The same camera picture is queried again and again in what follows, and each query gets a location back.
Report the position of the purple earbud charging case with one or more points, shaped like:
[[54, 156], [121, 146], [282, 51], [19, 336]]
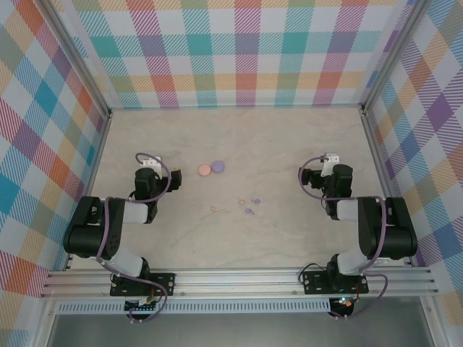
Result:
[[217, 166]]

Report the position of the aluminium corner frame post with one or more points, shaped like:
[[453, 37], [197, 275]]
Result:
[[77, 61], [394, 54]]

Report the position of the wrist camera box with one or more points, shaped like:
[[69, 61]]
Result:
[[150, 161], [331, 158]]

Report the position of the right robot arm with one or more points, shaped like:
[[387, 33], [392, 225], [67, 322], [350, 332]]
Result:
[[398, 235]]

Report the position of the aluminium mounting rail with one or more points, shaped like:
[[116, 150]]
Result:
[[235, 282]]

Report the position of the pink earbud charging case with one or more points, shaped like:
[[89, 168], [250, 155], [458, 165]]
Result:
[[204, 170]]

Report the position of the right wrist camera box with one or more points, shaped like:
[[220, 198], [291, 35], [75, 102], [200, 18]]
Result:
[[331, 158]]

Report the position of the aluminium side rail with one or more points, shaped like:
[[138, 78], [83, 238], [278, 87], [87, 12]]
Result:
[[380, 173], [97, 159]]

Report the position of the grey metal shelf panel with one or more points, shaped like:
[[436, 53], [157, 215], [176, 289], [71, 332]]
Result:
[[235, 330]]

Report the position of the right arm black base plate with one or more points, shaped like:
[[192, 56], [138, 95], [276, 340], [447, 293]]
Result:
[[316, 282]]

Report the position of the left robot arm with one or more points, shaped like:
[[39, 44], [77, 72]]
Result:
[[83, 238]]

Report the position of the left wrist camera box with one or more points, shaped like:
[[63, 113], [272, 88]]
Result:
[[150, 161]]

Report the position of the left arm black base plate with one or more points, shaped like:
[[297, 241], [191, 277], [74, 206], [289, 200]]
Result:
[[162, 283]]

